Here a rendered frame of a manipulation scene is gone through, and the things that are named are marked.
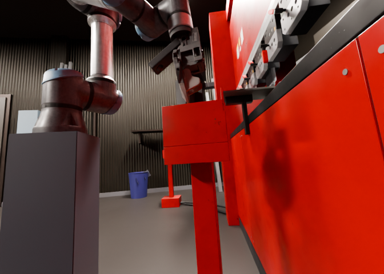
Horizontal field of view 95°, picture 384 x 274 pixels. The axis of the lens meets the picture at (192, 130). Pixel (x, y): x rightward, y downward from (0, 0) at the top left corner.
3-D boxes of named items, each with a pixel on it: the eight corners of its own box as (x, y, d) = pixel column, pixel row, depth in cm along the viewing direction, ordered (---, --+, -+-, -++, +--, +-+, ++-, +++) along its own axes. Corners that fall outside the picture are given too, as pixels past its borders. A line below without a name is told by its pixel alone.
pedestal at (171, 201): (165, 204, 264) (163, 148, 277) (181, 203, 262) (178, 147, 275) (161, 208, 245) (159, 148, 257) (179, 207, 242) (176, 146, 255)
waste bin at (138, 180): (152, 193, 351) (151, 168, 358) (150, 197, 313) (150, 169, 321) (130, 196, 345) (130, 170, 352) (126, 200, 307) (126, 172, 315)
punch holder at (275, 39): (267, 63, 89) (263, 34, 92) (284, 61, 89) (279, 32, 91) (278, 45, 75) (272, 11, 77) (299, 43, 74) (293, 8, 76)
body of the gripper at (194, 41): (203, 60, 46) (195, 20, 48) (172, 68, 48) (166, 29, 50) (206, 73, 54) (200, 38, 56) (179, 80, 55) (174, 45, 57)
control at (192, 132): (184, 161, 63) (181, 112, 66) (230, 158, 60) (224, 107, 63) (164, 165, 44) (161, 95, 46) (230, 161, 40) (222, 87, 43)
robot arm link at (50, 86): (34, 108, 59) (36, 70, 61) (77, 114, 71) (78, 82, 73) (49, 100, 53) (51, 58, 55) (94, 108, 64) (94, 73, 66)
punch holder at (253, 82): (249, 91, 129) (247, 71, 131) (261, 90, 128) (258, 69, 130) (254, 83, 114) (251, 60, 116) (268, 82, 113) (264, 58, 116)
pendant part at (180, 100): (189, 116, 251) (187, 92, 256) (197, 115, 247) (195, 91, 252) (176, 109, 208) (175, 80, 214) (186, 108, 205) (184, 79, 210)
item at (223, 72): (226, 216, 193) (208, 28, 227) (307, 213, 185) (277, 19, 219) (228, 225, 168) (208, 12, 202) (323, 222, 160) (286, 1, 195)
